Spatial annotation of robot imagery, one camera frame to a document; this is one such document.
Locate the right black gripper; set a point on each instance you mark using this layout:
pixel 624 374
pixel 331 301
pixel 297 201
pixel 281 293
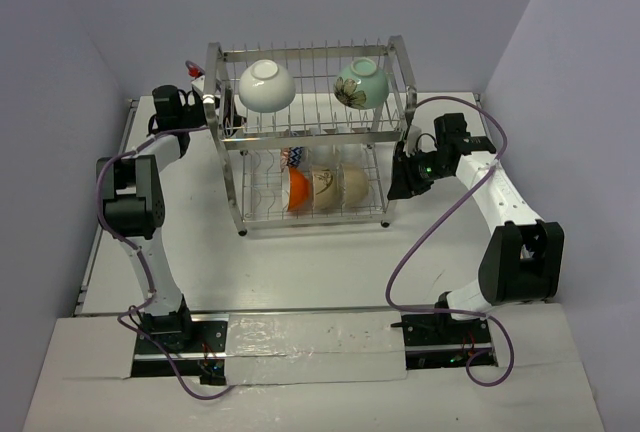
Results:
pixel 406 184

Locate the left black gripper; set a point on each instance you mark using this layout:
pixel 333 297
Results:
pixel 226 115

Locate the white bowl beige outside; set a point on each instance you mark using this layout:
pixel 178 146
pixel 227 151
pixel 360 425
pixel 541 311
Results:
pixel 354 183

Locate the white bowl pink rim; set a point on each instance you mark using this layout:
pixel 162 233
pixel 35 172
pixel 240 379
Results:
pixel 296 190

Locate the red patterned bowl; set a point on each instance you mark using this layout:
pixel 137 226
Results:
pixel 292 157

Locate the pale green bowl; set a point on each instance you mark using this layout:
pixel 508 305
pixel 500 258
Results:
pixel 361 85

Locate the steel two-tier dish rack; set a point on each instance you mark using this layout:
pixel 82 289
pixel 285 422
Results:
pixel 249 144

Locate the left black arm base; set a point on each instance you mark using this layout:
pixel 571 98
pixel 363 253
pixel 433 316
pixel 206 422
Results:
pixel 200 357

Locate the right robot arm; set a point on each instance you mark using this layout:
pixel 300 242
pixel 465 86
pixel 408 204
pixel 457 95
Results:
pixel 522 262

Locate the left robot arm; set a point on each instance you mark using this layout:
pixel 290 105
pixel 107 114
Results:
pixel 131 208

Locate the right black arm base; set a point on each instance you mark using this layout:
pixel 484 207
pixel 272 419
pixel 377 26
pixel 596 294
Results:
pixel 438 341

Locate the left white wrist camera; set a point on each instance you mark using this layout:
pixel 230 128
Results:
pixel 197 75

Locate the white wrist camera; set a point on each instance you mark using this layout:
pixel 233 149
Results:
pixel 197 75
pixel 412 140

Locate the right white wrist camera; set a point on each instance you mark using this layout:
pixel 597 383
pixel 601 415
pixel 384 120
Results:
pixel 412 140

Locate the aluminium table edge rail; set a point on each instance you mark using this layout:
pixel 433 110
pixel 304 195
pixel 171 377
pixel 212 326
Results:
pixel 83 290

